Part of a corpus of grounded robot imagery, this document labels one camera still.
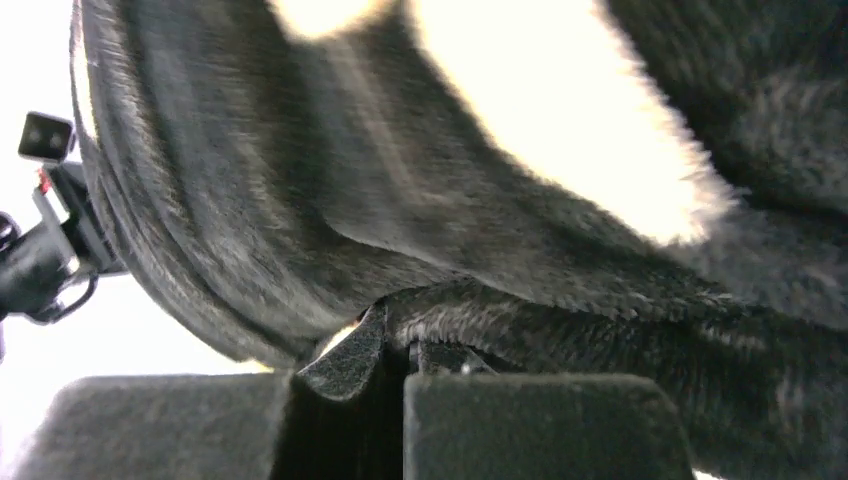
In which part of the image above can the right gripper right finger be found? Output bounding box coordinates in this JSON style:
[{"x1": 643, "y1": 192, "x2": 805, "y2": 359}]
[{"x1": 404, "y1": 343, "x2": 693, "y2": 480}]

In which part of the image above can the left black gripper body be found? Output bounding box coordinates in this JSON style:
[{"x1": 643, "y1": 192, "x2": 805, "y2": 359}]
[{"x1": 1, "y1": 163, "x2": 126, "y2": 325}]

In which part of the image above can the black floral pillowcase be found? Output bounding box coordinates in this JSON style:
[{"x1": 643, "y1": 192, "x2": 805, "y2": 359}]
[{"x1": 71, "y1": 1, "x2": 847, "y2": 479}]

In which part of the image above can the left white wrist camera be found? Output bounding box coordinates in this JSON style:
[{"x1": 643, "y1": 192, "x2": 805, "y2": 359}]
[{"x1": 17, "y1": 111, "x2": 76, "y2": 164}]

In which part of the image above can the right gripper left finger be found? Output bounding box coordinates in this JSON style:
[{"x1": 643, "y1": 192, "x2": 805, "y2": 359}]
[{"x1": 14, "y1": 306, "x2": 386, "y2": 479}]

